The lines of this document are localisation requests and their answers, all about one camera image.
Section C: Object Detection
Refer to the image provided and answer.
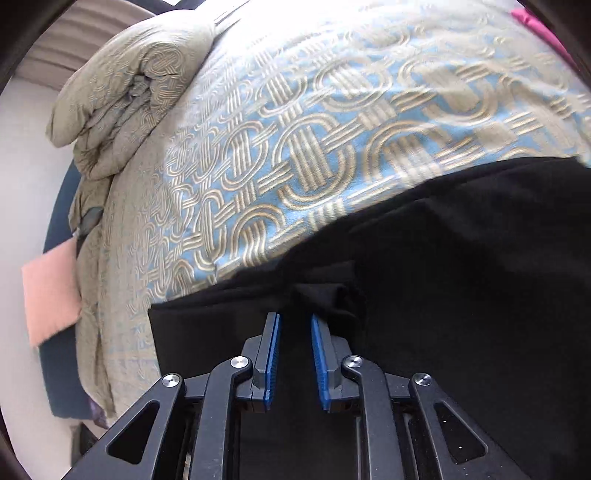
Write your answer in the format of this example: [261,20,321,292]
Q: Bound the pink pillow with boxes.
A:
[21,237,84,348]

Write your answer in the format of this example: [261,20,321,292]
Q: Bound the blue upholstered headboard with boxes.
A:
[44,161,100,421]

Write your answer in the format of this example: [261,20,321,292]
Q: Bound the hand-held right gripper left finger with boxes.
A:
[62,311,283,480]

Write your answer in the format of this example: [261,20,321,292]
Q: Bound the bed with patterned sheet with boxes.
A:
[37,0,591,421]

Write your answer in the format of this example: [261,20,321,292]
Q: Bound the folded patterned duvet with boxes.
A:
[46,18,227,181]

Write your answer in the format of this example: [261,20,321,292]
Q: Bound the flat patterned pillow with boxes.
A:
[74,203,160,421]

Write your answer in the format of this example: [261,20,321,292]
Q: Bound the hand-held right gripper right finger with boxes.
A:
[310,314,543,480]

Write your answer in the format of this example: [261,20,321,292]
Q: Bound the black pants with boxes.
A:
[148,157,591,480]

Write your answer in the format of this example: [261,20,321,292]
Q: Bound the beige curtain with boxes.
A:
[21,4,158,79]

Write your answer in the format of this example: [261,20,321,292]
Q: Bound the pink garment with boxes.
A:
[510,7,573,61]

